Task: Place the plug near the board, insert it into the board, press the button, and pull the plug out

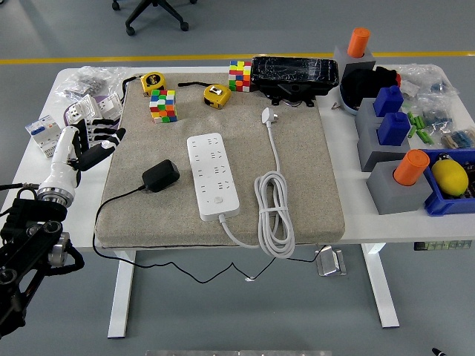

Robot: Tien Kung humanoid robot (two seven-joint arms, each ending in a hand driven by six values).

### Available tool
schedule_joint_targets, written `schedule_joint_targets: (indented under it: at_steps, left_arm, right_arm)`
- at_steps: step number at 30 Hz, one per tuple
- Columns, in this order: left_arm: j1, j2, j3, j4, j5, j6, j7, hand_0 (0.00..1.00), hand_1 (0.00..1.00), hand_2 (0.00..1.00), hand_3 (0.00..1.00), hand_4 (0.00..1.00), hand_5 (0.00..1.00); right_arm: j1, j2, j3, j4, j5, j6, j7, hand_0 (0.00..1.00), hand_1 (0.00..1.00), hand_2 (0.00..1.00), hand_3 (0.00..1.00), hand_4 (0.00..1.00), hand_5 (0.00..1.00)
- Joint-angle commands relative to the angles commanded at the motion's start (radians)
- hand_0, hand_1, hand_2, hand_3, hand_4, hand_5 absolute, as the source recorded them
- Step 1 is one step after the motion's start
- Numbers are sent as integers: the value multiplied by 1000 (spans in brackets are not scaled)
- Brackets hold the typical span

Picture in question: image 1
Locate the grey plastic block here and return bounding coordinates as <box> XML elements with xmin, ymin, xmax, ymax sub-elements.
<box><xmin>366</xmin><ymin>159</ymin><xmax>433</xmax><ymax>216</ymax></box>
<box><xmin>354</xmin><ymin>98</ymin><xmax>387</xmax><ymax>134</ymax></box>
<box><xmin>332</xmin><ymin>44</ymin><xmax>376</xmax><ymax>81</ymax></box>
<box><xmin>356</xmin><ymin>122</ymin><xmax>411</xmax><ymax>172</ymax></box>

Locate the silver metal bracket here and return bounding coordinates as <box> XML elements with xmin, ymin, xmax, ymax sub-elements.
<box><xmin>314</xmin><ymin>247</ymin><xmax>348</xmax><ymax>277</ymax></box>

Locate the clear bag of resistors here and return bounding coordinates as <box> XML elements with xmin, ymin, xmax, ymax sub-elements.
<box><xmin>439</xmin><ymin>128</ymin><xmax>475</xmax><ymax>149</ymax></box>

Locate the blue plastic block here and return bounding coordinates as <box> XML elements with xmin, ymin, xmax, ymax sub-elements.
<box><xmin>377</xmin><ymin>111</ymin><xmax>412</xmax><ymax>147</ymax></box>
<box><xmin>373</xmin><ymin>85</ymin><xmax>404</xmax><ymax>118</ymax></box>

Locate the white table leg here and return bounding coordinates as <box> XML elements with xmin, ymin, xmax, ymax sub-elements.
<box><xmin>361</xmin><ymin>243</ymin><xmax>401</xmax><ymax>329</ymax></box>
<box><xmin>107</xmin><ymin>250</ymin><xmax>137</xmax><ymax>339</ymax></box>

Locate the yellow tape measure black print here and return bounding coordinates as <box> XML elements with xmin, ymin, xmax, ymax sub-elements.
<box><xmin>121</xmin><ymin>71</ymin><xmax>166</xmax><ymax>98</ymax></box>

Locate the tall colourful puzzle cube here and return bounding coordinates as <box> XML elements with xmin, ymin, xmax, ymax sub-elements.
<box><xmin>228</xmin><ymin>60</ymin><xmax>253</xmax><ymax>93</ymax></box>

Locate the white power strip with cord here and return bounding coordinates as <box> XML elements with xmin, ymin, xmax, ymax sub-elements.
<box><xmin>186</xmin><ymin>106</ymin><xmax>296</xmax><ymax>260</ymax></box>

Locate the clear bag of small parts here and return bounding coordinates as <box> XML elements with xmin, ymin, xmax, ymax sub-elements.
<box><xmin>396</xmin><ymin>63</ymin><xmax>461</xmax><ymax>101</ymax></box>

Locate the black power adapter with cord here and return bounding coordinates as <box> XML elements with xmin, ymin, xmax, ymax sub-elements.
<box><xmin>92</xmin><ymin>159</ymin><xmax>330</xmax><ymax>285</ymax></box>

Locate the clear bag of blue parts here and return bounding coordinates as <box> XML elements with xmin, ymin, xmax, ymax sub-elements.
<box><xmin>415</xmin><ymin>92</ymin><xmax>457</xmax><ymax>131</ymax></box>

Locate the black office chair base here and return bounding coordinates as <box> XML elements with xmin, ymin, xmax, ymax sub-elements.
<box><xmin>111</xmin><ymin>0</ymin><xmax>197</xmax><ymax>37</ymax></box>

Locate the pale blue round base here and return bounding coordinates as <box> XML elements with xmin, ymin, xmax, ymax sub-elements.
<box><xmin>338</xmin><ymin>84</ymin><xmax>360</xmax><ymax>116</ymax></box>

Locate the table control panel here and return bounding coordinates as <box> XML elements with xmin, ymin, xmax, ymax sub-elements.
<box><xmin>413</xmin><ymin>240</ymin><xmax>473</xmax><ymax>252</ymax></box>

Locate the black fabric bundle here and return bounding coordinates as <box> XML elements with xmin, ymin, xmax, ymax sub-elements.
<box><xmin>340</xmin><ymin>65</ymin><xmax>402</xmax><ymax>112</ymax></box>

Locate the orange cylinder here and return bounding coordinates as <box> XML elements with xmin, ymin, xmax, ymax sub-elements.
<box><xmin>393</xmin><ymin>148</ymin><xmax>430</xmax><ymax>186</ymax></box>
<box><xmin>347</xmin><ymin>27</ymin><xmax>371</xmax><ymax>59</ymax></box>

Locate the white circuit breaker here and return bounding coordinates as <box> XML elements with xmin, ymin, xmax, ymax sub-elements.
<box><xmin>24</xmin><ymin>114</ymin><xmax>62</xmax><ymax>159</ymax></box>

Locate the clear bag of screws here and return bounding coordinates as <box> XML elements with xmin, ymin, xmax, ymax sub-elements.
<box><xmin>55</xmin><ymin>65</ymin><xmax>129</xmax><ymax>103</ymax></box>

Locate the grey-brown mat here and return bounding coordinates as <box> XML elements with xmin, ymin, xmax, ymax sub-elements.
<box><xmin>95</xmin><ymin>72</ymin><xmax>346</xmax><ymax>248</ymax></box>

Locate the yellow tape measure chrome clip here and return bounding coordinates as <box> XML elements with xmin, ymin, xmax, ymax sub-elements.
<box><xmin>177</xmin><ymin>80</ymin><xmax>232</xmax><ymax>110</ymax></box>

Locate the black box in clear wrap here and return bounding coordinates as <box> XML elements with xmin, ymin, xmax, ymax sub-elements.
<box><xmin>250</xmin><ymin>55</ymin><xmax>341</xmax><ymax>108</ymax></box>

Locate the white wall socket panel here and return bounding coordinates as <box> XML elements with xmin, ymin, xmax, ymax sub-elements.
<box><xmin>66</xmin><ymin>93</ymin><xmax>101</xmax><ymax>125</ymax></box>
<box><xmin>95</xmin><ymin>92</ymin><xmax>123</xmax><ymax>123</ymax></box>

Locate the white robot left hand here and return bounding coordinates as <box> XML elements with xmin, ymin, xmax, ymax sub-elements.
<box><xmin>38</xmin><ymin>117</ymin><xmax>127</xmax><ymax>194</ymax></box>

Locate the blue storage bin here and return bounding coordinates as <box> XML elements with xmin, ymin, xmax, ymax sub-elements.
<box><xmin>417</xmin><ymin>148</ymin><xmax>475</xmax><ymax>217</ymax></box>

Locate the yellow lemon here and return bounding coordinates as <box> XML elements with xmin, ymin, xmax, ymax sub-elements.
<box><xmin>430</xmin><ymin>158</ymin><xmax>469</xmax><ymax>197</ymax></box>

